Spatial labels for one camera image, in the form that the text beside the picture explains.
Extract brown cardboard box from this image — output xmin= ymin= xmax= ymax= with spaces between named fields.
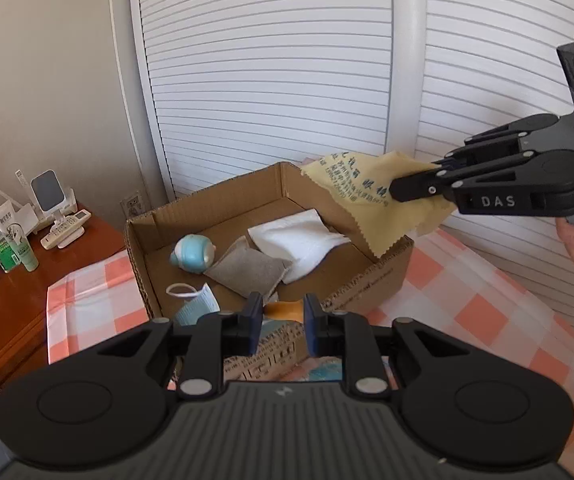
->
xmin=123 ymin=160 xmax=415 ymax=384

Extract blue tasselled sachet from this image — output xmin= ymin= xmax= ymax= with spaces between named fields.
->
xmin=295 ymin=358 xmax=342 ymax=382

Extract white louvered closet doors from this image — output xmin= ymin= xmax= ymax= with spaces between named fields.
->
xmin=126 ymin=0 xmax=574 ymax=340

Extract grey fabric pouch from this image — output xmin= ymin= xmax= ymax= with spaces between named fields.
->
xmin=206 ymin=236 xmax=293 ymax=304

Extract white remote control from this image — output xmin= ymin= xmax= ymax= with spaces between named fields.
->
xmin=40 ymin=209 xmax=92 ymax=250

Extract blue round plush toy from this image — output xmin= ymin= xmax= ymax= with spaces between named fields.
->
xmin=169 ymin=234 xmax=217 ymax=274

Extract pale green tube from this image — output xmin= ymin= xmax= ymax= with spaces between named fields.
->
xmin=11 ymin=232 xmax=38 ymax=272

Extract wooden nightstand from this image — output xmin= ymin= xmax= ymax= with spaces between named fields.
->
xmin=0 ymin=216 xmax=124 ymax=389

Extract white cloth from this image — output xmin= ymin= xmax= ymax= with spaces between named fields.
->
xmin=248 ymin=209 xmax=350 ymax=284

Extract phone on white stand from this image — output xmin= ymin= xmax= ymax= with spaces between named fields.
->
xmin=30 ymin=169 xmax=68 ymax=220

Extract checkered orange white tablecloth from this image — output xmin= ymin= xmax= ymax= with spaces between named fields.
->
xmin=46 ymin=230 xmax=574 ymax=454

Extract green bottle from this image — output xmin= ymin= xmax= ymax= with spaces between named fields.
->
xmin=0 ymin=237 xmax=20 ymax=273

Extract blue face mask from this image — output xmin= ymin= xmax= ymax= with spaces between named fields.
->
xmin=165 ymin=283 xmax=220 ymax=326

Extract yellow cleaning cloth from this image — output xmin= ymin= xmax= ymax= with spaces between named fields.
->
xmin=301 ymin=152 xmax=455 ymax=257

